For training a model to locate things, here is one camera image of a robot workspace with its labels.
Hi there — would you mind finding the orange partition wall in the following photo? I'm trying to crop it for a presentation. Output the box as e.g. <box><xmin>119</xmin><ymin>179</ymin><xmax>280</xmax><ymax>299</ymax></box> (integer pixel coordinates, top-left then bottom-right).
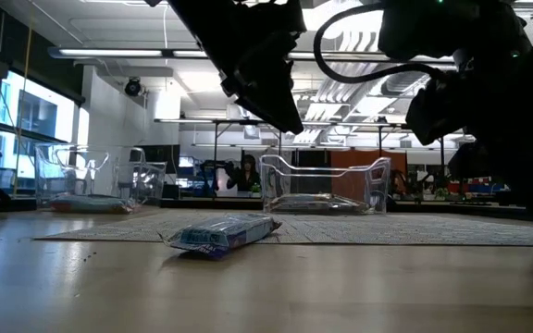
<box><xmin>330</xmin><ymin>148</ymin><xmax>409</xmax><ymax>204</ymax></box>

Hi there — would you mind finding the black wall screen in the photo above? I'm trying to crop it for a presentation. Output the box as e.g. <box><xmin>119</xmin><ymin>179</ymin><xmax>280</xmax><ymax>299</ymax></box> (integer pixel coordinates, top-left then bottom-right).
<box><xmin>130</xmin><ymin>143</ymin><xmax>182</xmax><ymax>176</ymax></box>

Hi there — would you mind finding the black looped cable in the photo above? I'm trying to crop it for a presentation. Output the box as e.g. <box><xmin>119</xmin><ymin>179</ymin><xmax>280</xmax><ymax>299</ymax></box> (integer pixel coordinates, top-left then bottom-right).
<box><xmin>312</xmin><ymin>2</ymin><xmax>448</xmax><ymax>85</ymax></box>

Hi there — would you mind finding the green granola bar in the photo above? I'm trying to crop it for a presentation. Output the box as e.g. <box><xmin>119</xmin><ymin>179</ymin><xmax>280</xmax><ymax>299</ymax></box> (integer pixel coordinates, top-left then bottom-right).
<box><xmin>270</xmin><ymin>199</ymin><xmax>372</xmax><ymax>216</ymax></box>
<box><xmin>275</xmin><ymin>192</ymin><xmax>365</xmax><ymax>207</ymax></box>

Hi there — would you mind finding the clear plastic bin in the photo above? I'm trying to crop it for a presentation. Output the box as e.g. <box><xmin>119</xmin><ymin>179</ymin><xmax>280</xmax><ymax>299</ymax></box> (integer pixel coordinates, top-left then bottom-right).
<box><xmin>33</xmin><ymin>142</ymin><xmax>168</xmax><ymax>214</ymax></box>
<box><xmin>259</xmin><ymin>154</ymin><xmax>392</xmax><ymax>216</ymax></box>

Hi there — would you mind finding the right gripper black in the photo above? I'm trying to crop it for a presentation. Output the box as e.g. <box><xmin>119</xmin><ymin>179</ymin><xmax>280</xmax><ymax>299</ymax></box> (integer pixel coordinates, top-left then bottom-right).
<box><xmin>449</xmin><ymin>30</ymin><xmax>533</xmax><ymax>231</ymax></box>

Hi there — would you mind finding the long ceiling light bar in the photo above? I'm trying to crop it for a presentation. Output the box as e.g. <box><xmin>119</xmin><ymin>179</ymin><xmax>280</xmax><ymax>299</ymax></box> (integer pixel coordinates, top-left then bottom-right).
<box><xmin>47</xmin><ymin>45</ymin><xmax>457</xmax><ymax>66</ymax></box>

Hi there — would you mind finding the black metal frame stand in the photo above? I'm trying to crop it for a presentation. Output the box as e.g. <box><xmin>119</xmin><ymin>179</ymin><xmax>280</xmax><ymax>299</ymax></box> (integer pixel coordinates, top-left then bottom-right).
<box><xmin>213</xmin><ymin>118</ymin><xmax>282</xmax><ymax>198</ymax></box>

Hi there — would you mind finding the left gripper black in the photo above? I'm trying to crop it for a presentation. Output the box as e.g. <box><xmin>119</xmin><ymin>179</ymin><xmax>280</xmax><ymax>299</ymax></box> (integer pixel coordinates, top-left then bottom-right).
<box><xmin>168</xmin><ymin>0</ymin><xmax>307</xmax><ymax>135</ymax></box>

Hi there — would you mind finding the yellow cable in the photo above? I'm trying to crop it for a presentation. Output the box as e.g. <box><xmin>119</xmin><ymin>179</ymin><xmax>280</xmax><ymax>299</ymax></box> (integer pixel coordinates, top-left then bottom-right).
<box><xmin>0</xmin><ymin>0</ymin><xmax>34</xmax><ymax>198</ymax></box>

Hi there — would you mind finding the black dome ceiling camera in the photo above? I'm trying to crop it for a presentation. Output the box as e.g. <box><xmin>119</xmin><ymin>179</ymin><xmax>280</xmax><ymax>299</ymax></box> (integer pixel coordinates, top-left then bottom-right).
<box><xmin>124</xmin><ymin>77</ymin><xmax>143</xmax><ymax>97</ymax></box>

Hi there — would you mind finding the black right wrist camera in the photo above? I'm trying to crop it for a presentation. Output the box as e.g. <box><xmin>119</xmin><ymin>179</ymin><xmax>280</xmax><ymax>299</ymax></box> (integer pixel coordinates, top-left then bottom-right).
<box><xmin>404</xmin><ymin>76</ymin><xmax>478</xmax><ymax>147</ymax></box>

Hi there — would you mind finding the brown granola bar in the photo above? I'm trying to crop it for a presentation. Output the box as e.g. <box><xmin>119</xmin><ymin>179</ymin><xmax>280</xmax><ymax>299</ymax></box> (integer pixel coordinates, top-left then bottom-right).
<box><xmin>47</xmin><ymin>192</ymin><xmax>137</xmax><ymax>216</ymax></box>

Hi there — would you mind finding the grey woven mat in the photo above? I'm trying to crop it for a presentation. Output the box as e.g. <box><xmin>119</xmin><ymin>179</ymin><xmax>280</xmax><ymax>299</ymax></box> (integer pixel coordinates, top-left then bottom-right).
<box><xmin>32</xmin><ymin>208</ymin><xmax>533</xmax><ymax>248</ymax></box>

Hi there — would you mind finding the blue granola bar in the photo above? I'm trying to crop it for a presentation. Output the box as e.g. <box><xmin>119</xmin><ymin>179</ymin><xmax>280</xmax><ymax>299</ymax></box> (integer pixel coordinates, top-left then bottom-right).
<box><xmin>157</xmin><ymin>213</ymin><xmax>282</xmax><ymax>260</ymax></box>

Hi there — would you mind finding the person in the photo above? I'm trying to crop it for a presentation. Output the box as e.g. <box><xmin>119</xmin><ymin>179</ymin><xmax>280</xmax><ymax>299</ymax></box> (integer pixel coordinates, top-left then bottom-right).
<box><xmin>226</xmin><ymin>154</ymin><xmax>262</xmax><ymax>193</ymax></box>

